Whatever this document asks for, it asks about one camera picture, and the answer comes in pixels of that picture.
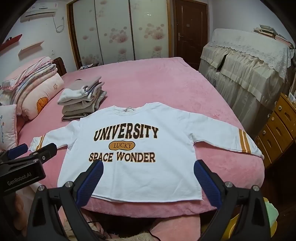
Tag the green plastic item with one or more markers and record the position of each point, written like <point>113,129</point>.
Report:
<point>271,213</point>

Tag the floral sliding door wardrobe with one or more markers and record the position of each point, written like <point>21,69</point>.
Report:
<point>120,30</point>

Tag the cream lace covered furniture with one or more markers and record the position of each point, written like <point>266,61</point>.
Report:
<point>249,69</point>

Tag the small printed box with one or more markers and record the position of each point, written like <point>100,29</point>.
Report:
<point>86,66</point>

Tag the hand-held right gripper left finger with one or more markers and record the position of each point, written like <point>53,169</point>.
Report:
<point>92,180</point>

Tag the white printed sweatshirt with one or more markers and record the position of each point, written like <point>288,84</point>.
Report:
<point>138,176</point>

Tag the wooden wall shelf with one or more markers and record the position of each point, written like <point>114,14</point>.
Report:
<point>32,48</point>

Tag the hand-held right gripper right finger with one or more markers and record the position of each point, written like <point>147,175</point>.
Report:
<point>205,180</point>

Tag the wooden drawer cabinet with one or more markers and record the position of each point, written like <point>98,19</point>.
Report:
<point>277,129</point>

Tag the brown wooden door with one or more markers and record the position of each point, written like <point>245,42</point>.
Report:
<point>189,30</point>

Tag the pink embroidered pillow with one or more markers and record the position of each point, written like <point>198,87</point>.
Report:
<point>8,127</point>

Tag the person's left hand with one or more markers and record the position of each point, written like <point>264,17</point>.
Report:
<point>22,204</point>

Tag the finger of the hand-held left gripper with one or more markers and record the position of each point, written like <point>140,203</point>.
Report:
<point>46,151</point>
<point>18,148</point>

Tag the dark wooden headboard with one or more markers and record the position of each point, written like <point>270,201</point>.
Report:
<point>60,67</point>

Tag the pink bed blanket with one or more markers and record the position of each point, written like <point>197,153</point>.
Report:
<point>175,85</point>

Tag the white air conditioner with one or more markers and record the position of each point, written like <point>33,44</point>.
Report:
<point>39,10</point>

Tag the pile of folded clothes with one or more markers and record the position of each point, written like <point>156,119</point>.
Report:
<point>81,99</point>

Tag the red wall shelf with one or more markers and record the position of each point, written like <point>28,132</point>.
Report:
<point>11,41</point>

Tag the stack of books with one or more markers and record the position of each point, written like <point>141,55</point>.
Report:
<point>270,32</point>

